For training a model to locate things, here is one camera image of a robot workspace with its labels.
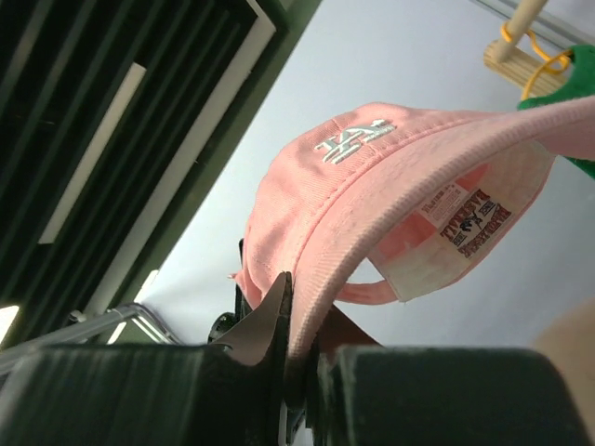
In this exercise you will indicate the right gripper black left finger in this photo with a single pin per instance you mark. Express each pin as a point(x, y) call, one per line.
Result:
point(244, 374)

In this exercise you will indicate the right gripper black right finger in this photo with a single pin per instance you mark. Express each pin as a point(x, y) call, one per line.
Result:
point(325, 399)

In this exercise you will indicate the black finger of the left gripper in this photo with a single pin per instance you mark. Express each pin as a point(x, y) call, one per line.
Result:
point(232, 320)

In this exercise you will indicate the pink baseball cap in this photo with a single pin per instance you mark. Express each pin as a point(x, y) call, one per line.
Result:
point(388, 203)

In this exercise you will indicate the white ceiling light strip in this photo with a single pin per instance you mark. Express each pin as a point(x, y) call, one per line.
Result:
point(95, 148)

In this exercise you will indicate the wooden clothes rack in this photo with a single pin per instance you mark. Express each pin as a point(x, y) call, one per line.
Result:
point(512, 33)

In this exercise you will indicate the green tank top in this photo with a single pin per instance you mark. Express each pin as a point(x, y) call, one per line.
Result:
point(580, 84)

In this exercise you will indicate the yellow hanger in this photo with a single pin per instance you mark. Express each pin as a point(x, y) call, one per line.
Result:
point(519, 66)

